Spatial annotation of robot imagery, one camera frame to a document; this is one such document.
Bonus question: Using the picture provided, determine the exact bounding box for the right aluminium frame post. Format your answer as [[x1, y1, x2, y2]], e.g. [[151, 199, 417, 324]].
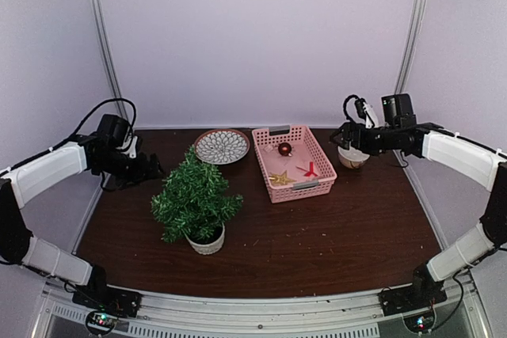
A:
[[395, 0, 427, 94]]

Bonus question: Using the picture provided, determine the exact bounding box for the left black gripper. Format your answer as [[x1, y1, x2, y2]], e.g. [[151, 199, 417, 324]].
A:
[[95, 149, 166, 190]]

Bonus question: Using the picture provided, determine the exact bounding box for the black cable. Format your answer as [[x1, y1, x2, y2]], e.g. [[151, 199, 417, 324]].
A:
[[47, 97, 138, 153], [342, 94, 364, 125]]

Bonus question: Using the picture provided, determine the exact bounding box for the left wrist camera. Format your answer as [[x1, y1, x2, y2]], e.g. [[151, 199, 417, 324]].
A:
[[117, 134, 142, 158]]

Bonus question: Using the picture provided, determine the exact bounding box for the small green christmas tree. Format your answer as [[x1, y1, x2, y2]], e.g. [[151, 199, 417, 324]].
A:
[[151, 146, 243, 256]]

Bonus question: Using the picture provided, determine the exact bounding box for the red ribbon bow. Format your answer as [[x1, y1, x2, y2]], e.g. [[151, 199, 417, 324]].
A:
[[296, 161, 318, 178]]

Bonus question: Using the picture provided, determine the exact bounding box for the flower pattern plate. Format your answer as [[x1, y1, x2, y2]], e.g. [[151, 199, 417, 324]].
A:
[[194, 129, 250, 165]]

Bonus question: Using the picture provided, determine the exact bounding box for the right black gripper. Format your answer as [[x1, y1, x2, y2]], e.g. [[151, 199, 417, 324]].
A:
[[330, 122, 399, 155]]

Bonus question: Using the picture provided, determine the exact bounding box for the white ceramic bowl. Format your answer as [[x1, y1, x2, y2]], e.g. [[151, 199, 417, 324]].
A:
[[337, 146, 370, 169]]

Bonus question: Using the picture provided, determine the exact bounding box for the gold star ornament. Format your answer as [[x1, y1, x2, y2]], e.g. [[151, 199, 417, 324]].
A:
[[269, 171, 295, 187]]

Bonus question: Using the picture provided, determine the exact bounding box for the red bauble ornament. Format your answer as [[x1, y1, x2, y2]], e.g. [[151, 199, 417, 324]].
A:
[[277, 142, 292, 157]]

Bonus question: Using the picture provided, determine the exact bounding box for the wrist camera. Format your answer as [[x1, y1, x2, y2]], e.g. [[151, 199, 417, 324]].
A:
[[354, 98, 379, 129], [117, 134, 142, 158]]

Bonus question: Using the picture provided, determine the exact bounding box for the left black cable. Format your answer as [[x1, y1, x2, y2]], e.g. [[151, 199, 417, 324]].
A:
[[47, 97, 138, 153]]

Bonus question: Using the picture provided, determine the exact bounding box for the pink plastic basket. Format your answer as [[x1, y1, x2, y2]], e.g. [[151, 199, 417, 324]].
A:
[[252, 125, 337, 203]]

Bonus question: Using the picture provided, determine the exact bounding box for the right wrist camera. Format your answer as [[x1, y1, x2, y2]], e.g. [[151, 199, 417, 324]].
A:
[[354, 98, 379, 129]]

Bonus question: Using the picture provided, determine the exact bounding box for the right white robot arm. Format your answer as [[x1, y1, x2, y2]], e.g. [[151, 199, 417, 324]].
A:
[[330, 93, 506, 308]]

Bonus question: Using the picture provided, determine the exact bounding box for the front aluminium rail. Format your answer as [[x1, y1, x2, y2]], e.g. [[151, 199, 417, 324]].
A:
[[31, 274, 492, 338]]

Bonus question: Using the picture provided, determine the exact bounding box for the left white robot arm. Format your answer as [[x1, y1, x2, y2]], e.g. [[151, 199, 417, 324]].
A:
[[1, 114, 163, 310]]

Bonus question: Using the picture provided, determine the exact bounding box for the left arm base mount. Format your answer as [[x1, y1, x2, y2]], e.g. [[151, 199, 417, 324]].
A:
[[72, 287, 142, 337]]

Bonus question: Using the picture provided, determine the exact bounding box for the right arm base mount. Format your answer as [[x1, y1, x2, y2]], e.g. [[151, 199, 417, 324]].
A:
[[378, 286, 448, 336]]

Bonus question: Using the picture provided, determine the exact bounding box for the right black cable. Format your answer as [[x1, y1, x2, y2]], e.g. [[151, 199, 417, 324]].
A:
[[342, 94, 364, 125]]

